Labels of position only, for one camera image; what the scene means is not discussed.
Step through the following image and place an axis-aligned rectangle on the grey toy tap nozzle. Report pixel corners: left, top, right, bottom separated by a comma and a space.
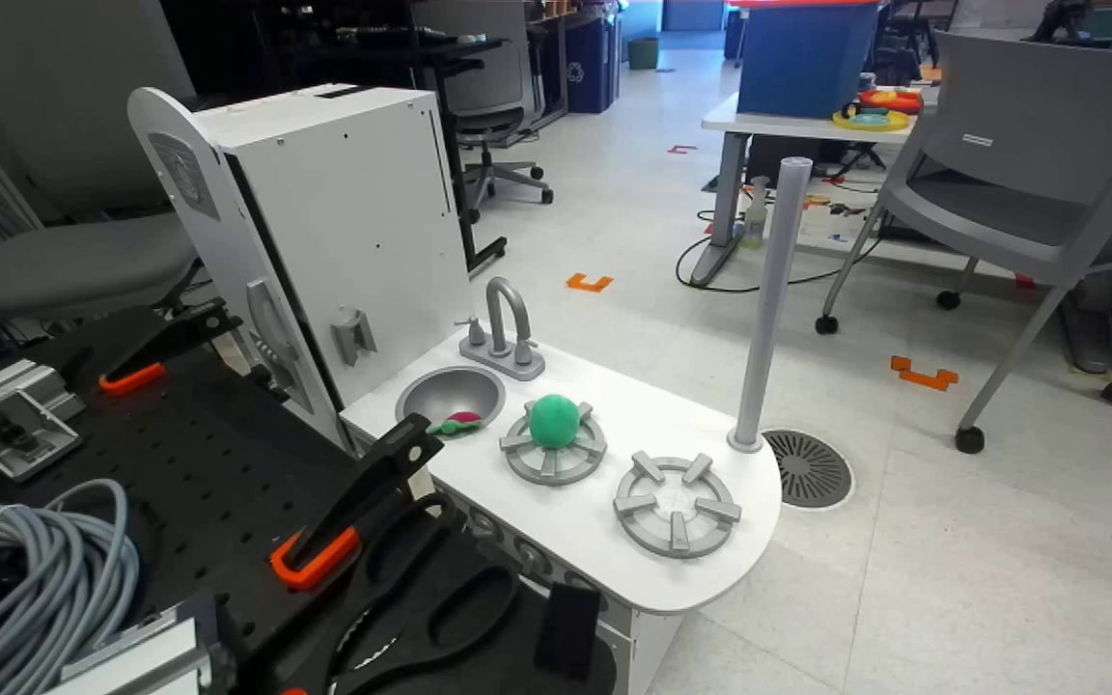
460, 277, 544, 381

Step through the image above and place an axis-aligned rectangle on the green toy ball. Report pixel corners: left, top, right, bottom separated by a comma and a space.
524, 395, 580, 450

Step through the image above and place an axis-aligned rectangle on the grey toy sink basin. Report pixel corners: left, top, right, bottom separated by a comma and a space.
394, 367, 505, 424

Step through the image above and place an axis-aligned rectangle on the grey toy burner left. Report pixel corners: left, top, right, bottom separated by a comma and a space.
497, 402, 607, 486

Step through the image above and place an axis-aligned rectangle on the grey toy burner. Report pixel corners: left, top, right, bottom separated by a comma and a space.
497, 402, 607, 486
613, 453, 742, 562

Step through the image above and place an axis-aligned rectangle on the grey toy burner right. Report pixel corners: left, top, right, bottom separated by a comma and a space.
613, 453, 742, 562

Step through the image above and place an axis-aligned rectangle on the black orange clamp front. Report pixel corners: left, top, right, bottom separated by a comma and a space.
268, 412, 439, 591

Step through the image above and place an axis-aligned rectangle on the black orange clamp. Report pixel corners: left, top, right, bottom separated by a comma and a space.
268, 412, 439, 591
96, 300, 241, 397

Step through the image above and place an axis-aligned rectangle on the grey vertical pole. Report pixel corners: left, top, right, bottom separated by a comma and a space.
728, 159, 810, 457

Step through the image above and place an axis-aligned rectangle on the round floor drain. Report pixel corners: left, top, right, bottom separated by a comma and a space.
769, 428, 855, 509

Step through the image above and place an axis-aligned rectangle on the white side table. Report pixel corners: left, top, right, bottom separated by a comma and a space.
689, 88, 972, 295

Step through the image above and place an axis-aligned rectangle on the black perforated workbench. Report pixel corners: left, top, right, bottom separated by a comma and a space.
0, 309, 618, 695

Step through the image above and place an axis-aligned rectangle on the black orange clamp rear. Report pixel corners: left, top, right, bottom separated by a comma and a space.
96, 300, 241, 397

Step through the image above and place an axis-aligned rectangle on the blue storage bin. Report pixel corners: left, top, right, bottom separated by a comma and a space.
738, 0, 881, 120

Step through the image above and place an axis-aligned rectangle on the grey plastic chair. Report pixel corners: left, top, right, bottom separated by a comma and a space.
814, 35, 1112, 457

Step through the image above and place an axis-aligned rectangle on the grey office chair left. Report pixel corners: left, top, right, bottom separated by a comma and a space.
0, 0, 197, 322

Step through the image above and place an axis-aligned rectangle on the grey coiled cable bundle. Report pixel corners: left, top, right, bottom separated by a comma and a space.
0, 475, 142, 695

